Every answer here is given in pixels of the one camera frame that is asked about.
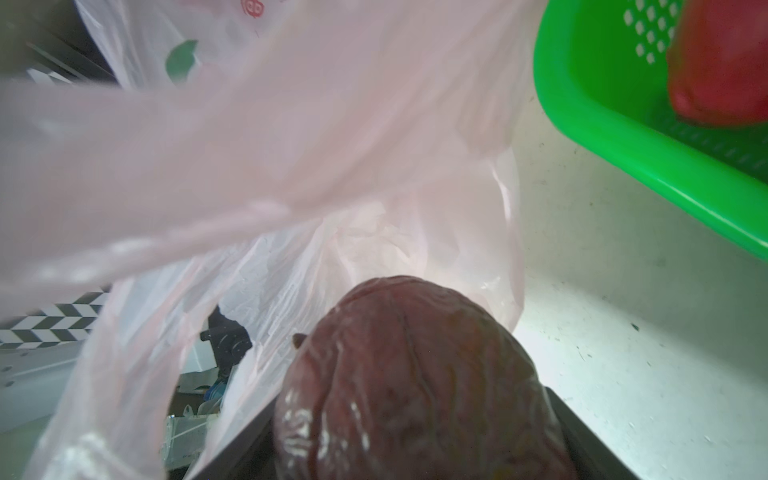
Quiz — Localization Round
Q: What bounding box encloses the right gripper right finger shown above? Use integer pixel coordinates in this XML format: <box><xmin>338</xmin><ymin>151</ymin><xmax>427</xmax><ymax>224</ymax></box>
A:
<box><xmin>545</xmin><ymin>387</ymin><xmax>639</xmax><ymax>480</ymax></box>

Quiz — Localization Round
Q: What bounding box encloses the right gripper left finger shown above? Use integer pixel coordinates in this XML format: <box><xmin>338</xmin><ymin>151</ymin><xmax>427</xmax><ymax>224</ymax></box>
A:
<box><xmin>192</xmin><ymin>398</ymin><xmax>278</xmax><ymax>480</ymax></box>

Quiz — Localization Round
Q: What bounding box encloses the pink plastic bag fruit print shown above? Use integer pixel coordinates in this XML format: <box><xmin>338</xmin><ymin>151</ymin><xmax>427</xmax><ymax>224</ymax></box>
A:
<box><xmin>1</xmin><ymin>1</ymin><xmax>545</xmax><ymax>479</ymax></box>

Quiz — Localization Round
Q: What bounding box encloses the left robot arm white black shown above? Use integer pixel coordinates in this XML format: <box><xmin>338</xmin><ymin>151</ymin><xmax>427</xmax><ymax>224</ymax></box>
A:
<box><xmin>197</xmin><ymin>306</ymin><xmax>252</xmax><ymax>415</ymax></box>

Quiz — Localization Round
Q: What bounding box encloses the red fake strawberry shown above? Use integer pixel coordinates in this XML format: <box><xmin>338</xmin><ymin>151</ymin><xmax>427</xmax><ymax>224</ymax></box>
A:
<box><xmin>667</xmin><ymin>0</ymin><xmax>767</xmax><ymax>127</ymax></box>

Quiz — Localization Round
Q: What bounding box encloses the green plastic basket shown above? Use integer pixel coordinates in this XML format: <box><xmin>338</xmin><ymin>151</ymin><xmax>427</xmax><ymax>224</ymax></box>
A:
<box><xmin>533</xmin><ymin>0</ymin><xmax>767</xmax><ymax>258</ymax></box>

